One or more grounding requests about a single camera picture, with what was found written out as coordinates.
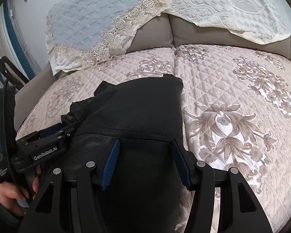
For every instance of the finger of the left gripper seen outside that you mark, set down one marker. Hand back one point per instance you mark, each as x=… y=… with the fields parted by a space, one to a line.
x=70 y=124

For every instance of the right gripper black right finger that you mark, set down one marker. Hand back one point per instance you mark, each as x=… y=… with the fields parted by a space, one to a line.
x=240 y=210

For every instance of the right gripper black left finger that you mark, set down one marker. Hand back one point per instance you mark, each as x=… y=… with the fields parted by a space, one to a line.
x=72 y=206

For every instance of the black jacket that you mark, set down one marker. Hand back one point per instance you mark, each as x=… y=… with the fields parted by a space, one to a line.
x=122 y=158

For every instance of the person's left hand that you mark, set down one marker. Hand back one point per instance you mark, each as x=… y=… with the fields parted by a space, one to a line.
x=10 y=194

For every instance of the blue striped rug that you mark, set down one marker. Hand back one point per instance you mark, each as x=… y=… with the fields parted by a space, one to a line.
x=16 y=62

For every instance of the beige floral quilted bedspread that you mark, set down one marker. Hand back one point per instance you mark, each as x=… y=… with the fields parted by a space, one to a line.
x=236 y=106

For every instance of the grey upholstered headboard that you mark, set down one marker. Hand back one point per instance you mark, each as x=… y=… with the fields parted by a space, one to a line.
x=163 y=31

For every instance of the white embossed pillow cover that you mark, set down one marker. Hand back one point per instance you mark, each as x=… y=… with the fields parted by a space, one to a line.
x=259 y=21

